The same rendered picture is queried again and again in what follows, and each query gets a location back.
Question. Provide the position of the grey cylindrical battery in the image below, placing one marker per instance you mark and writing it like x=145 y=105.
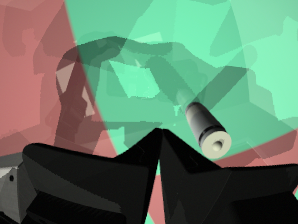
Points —
x=213 y=139

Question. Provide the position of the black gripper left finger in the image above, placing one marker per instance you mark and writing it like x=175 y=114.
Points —
x=123 y=184

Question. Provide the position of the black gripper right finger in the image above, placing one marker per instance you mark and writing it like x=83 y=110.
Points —
x=195 y=190

